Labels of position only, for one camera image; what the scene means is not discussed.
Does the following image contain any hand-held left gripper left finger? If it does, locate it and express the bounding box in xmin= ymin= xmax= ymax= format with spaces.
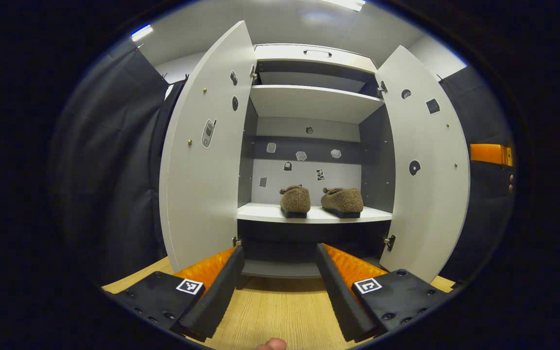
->
xmin=111 ymin=247 xmax=245 ymax=343

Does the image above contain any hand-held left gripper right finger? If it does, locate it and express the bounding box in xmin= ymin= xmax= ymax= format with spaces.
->
xmin=315 ymin=244 xmax=448 ymax=344

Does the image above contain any headphone-sticker shoe cabinet door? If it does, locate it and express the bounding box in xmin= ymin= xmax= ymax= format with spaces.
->
xmin=375 ymin=45 xmax=471 ymax=284

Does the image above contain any phone-sticker shoe cabinet door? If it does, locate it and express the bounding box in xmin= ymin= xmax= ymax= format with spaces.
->
xmin=159 ymin=20 xmax=258 ymax=273

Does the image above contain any brown fuzzy shoe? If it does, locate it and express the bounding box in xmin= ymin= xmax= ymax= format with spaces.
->
xmin=320 ymin=187 xmax=364 ymax=219
xmin=280 ymin=184 xmax=312 ymax=219

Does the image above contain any white shoe cabinet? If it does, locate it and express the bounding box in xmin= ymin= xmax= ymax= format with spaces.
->
xmin=236 ymin=44 xmax=393 ymax=279

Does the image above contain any black backdrop cloth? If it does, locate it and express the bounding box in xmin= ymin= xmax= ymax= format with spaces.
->
xmin=49 ymin=41 xmax=516 ymax=287

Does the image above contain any ceiling light panel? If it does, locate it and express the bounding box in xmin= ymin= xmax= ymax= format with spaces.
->
xmin=130 ymin=24 xmax=154 ymax=42
xmin=319 ymin=0 xmax=367 ymax=12

